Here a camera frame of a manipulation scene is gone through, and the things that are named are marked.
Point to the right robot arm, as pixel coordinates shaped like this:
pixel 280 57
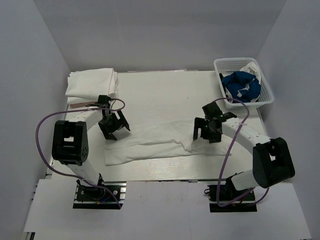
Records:
pixel 271 158

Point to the white t-shirt green trim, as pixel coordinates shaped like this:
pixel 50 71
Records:
pixel 253 69

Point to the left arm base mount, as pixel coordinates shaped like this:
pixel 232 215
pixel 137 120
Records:
pixel 92 198

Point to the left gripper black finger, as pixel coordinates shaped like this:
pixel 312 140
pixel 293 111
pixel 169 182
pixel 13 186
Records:
pixel 106 133
pixel 122 122

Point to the folded white t-shirt stack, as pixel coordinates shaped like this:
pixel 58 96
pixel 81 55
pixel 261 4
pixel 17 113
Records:
pixel 86 86

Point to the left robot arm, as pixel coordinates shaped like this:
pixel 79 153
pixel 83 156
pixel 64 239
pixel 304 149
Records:
pixel 70 137

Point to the white plastic laundry basket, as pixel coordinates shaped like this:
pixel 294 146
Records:
pixel 226 66

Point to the white t-shirt black print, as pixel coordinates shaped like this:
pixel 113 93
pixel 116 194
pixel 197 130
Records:
pixel 160 140

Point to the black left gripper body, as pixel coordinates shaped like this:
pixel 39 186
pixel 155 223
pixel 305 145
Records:
pixel 111 123

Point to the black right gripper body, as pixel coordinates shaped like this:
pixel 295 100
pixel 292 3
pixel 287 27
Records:
pixel 208 133

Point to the blue Mickey Mouse t-shirt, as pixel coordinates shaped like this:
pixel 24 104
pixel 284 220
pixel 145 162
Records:
pixel 241 86

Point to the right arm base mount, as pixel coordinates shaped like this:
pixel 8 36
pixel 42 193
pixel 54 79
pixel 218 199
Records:
pixel 245 204

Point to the folded pink t-shirt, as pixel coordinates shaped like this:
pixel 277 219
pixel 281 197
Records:
pixel 81 104

